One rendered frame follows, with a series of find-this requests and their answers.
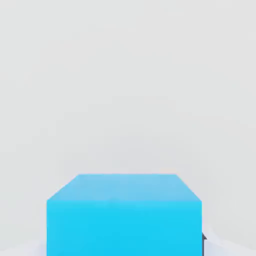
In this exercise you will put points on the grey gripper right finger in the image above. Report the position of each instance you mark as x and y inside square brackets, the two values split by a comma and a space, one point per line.
[212, 247]

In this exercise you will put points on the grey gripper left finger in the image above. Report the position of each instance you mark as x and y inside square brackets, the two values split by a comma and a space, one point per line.
[34, 251]

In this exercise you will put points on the small blue cube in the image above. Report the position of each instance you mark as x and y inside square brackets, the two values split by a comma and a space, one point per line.
[124, 220]

